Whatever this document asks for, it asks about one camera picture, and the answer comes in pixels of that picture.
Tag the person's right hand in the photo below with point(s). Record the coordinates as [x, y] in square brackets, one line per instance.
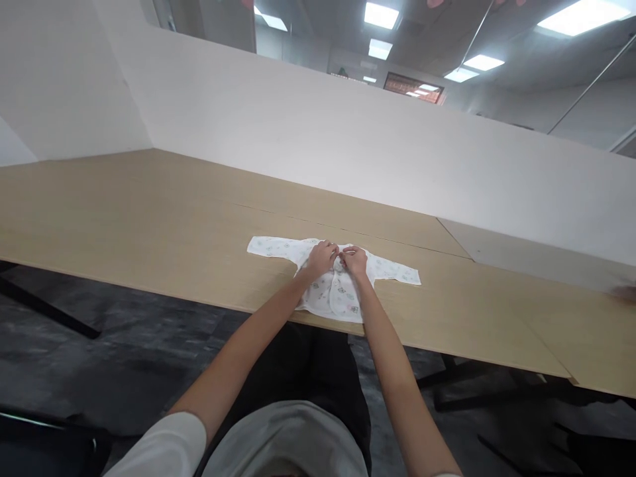
[357, 262]

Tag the person's left hand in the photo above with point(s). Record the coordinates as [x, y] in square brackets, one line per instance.
[320, 256]

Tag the person's left fingers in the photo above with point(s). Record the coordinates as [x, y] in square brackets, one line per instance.
[332, 248]

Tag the person's right fingers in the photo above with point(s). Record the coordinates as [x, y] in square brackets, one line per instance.
[347, 254]

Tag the white printed baby shirt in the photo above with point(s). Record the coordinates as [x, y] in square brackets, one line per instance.
[332, 283]

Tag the person's legs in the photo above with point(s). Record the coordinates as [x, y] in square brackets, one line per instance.
[318, 367]

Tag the glass partition window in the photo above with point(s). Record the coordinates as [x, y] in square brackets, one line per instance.
[392, 54]

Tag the person's body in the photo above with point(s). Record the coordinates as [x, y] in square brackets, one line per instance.
[238, 442]

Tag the black table leg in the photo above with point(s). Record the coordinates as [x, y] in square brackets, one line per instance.
[44, 303]

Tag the black chair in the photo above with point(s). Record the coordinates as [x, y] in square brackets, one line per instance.
[44, 442]

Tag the black table frame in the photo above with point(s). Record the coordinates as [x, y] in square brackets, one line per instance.
[497, 382]

